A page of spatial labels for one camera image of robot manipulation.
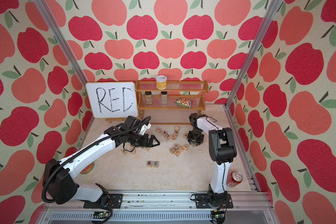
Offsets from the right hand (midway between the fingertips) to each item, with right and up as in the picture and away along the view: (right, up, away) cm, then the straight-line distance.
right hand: (193, 145), depth 95 cm
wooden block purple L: (-18, +6, +3) cm, 19 cm away
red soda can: (+17, -12, -23) cm, 32 cm away
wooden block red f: (-6, -1, -2) cm, 6 cm away
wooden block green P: (-32, -2, -2) cm, 32 cm away
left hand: (-25, +4, -19) cm, 32 cm away
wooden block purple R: (-29, -9, -10) cm, 32 cm away
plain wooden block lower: (-15, -2, -3) cm, 15 cm away
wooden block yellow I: (-9, -1, -2) cm, 10 cm away
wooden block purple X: (-20, +8, +6) cm, 23 cm away
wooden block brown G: (-12, 0, -2) cm, 12 cm away
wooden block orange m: (-14, +6, +3) cm, 15 cm away
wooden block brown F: (-5, +6, +4) cm, 9 cm away
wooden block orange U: (-41, -4, -2) cm, 41 cm away
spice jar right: (-20, +34, +1) cm, 40 cm away
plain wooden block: (-11, +11, +9) cm, 18 cm away
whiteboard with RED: (-58, +32, +5) cm, 66 cm away
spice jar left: (-31, +34, +1) cm, 46 cm away
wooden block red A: (-11, -4, -5) cm, 13 cm away
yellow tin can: (-22, +42, -7) cm, 48 cm away
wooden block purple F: (-11, +8, +6) cm, 15 cm away
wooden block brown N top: (-25, +10, +6) cm, 27 cm away
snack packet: (-6, +30, 0) cm, 31 cm away
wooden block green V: (-47, -3, -5) cm, 47 cm away
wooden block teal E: (-25, -9, -11) cm, 29 cm away
